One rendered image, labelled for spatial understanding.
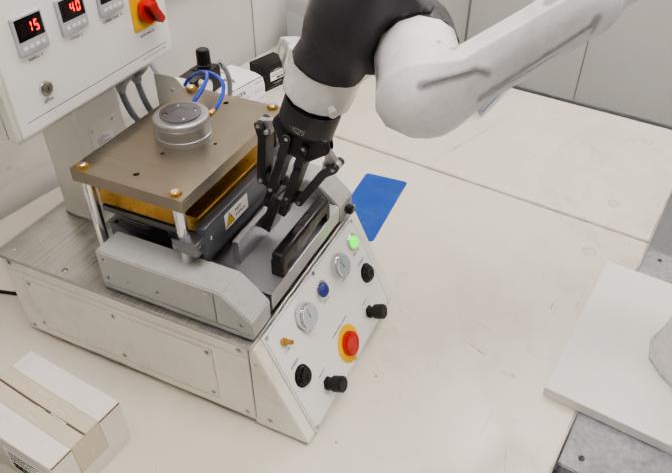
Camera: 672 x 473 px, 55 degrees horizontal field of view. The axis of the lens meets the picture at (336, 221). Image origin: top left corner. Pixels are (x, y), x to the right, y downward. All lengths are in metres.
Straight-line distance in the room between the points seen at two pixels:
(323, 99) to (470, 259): 0.63
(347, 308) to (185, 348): 0.27
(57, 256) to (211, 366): 0.30
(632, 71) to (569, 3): 2.65
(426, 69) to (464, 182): 0.86
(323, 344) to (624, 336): 0.51
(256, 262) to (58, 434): 0.34
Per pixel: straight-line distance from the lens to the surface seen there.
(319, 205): 0.96
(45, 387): 1.03
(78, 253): 1.08
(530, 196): 1.49
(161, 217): 0.92
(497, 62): 0.66
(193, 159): 0.90
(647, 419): 1.09
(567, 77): 3.39
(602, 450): 1.06
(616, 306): 1.24
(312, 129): 0.79
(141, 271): 0.92
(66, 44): 0.95
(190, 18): 1.77
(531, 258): 1.32
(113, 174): 0.90
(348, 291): 1.06
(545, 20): 0.66
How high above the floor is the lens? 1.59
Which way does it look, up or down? 38 degrees down
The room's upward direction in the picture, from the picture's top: straight up
